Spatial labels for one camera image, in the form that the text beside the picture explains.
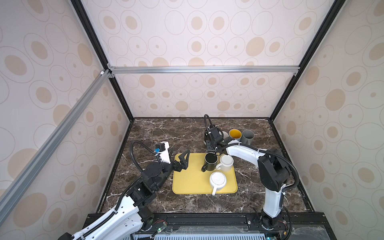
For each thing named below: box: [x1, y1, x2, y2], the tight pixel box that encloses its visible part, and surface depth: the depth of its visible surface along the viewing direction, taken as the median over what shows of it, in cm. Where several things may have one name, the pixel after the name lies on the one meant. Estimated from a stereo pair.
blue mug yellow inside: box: [228, 128, 242, 142], surface depth 99 cm
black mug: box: [201, 152, 219, 173], surface depth 89 cm
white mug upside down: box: [209, 171, 227, 196], surface depth 81 cm
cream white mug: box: [215, 154, 234, 172], surface depth 89 cm
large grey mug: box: [240, 129, 260, 145], surface depth 99 cm
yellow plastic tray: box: [172, 153, 238, 195], surface depth 89 cm
